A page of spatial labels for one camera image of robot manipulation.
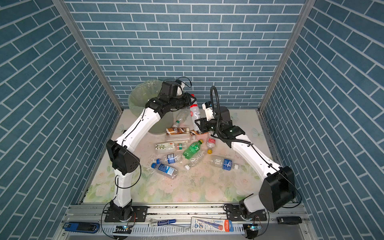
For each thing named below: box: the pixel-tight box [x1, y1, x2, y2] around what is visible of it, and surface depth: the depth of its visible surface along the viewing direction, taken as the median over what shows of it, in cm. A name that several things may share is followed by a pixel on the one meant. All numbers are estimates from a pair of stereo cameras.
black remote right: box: [276, 216, 303, 225], surface depth 71 cm
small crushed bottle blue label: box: [164, 153, 182, 164], surface depth 90 cm
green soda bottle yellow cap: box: [182, 139, 204, 160], surface depth 96 cm
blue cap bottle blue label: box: [151, 162, 178, 179], surface depth 86 cm
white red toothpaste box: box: [190, 217, 234, 232], surface depth 72 cm
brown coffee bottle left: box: [166, 127, 190, 135], surface depth 104 cm
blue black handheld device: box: [63, 222, 100, 234], surface depth 69 cm
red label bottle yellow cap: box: [206, 137, 216, 155], surface depth 98 cm
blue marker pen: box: [148, 219, 177, 227], surface depth 71 cm
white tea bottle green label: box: [155, 142, 175, 151], surface depth 95 cm
